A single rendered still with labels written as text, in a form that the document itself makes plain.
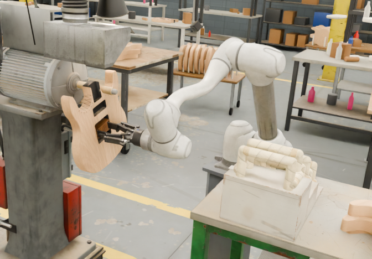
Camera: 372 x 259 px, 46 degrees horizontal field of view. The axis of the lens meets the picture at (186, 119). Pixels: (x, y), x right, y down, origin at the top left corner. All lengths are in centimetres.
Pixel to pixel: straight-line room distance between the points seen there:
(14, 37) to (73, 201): 92
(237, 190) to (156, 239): 167
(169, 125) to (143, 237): 161
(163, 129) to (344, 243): 74
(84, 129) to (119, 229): 149
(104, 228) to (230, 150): 120
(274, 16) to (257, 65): 971
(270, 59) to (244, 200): 70
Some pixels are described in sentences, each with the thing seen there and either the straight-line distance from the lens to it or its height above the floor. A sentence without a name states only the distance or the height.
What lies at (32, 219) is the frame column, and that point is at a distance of 236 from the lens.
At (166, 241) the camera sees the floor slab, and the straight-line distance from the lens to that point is 313.
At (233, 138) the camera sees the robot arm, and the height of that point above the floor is 90.
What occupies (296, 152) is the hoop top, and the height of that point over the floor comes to 121.
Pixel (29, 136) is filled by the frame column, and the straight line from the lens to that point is 216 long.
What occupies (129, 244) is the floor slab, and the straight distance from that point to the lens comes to 309.
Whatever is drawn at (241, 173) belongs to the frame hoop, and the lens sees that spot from 152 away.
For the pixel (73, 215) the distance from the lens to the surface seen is 252.
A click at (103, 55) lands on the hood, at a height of 143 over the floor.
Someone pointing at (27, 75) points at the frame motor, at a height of 128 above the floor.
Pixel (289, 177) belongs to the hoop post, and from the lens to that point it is 147.
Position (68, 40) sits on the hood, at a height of 147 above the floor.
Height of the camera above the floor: 176
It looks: 19 degrees down
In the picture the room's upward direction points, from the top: 4 degrees clockwise
